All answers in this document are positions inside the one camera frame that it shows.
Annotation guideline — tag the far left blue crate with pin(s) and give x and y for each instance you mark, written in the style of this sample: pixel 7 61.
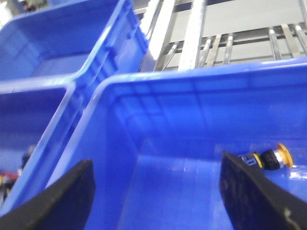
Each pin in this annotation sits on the far left blue crate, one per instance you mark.
pixel 82 41

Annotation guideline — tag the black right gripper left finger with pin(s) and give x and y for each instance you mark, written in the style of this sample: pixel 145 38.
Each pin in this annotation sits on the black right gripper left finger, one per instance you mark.
pixel 64 205

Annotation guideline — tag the right blue plastic crate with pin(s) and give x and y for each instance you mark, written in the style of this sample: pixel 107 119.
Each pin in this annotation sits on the right blue plastic crate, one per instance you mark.
pixel 156 141

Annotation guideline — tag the left blue plastic crate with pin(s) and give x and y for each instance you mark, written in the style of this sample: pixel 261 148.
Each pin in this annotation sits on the left blue plastic crate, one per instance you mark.
pixel 35 115

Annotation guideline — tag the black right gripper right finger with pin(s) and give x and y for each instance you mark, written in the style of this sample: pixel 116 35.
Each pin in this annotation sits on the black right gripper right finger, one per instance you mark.
pixel 253 202

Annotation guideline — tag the steel roller rack frame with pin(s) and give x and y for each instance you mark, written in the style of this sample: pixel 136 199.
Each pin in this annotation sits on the steel roller rack frame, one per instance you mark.
pixel 193 34

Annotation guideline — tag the blue plastic crate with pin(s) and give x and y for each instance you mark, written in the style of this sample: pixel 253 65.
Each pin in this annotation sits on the blue plastic crate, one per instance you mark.
pixel 35 115
pixel 156 141

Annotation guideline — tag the yellow mushroom push button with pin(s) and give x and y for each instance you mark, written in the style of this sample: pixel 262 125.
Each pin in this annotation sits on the yellow mushroom push button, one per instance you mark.
pixel 270 160

